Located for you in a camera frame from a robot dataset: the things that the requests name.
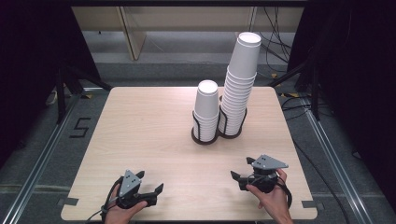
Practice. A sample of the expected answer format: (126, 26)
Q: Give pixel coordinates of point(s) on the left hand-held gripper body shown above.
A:
(129, 183)

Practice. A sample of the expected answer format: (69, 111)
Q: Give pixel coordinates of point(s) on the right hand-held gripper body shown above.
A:
(264, 174)

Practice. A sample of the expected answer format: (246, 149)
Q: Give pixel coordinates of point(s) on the black double cup holder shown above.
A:
(204, 143)

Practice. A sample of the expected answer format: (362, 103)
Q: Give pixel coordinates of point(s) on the short stack of white paper cups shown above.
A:
(206, 105)

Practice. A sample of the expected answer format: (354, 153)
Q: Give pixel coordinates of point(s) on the tall stack of white paper cups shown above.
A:
(241, 77)

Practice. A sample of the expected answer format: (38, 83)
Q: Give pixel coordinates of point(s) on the person's right hand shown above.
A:
(274, 202)

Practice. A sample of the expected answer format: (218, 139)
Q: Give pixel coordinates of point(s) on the person's left hand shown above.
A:
(118, 216)

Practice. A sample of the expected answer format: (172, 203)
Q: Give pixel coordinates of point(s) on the black tape tab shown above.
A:
(68, 201)
(311, 204)

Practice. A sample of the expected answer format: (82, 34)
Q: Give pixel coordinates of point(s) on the black metal stand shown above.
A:
(314, 93)
(60, 93)

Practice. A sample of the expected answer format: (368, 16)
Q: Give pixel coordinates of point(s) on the beige wooden cabinet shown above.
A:
(137, 43)

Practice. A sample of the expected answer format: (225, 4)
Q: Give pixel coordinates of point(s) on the black curtain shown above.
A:
(31, 62)
(358, 77)

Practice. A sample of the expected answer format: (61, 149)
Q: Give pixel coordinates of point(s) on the metal floor rail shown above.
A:
(40, 165)
(336, 161)

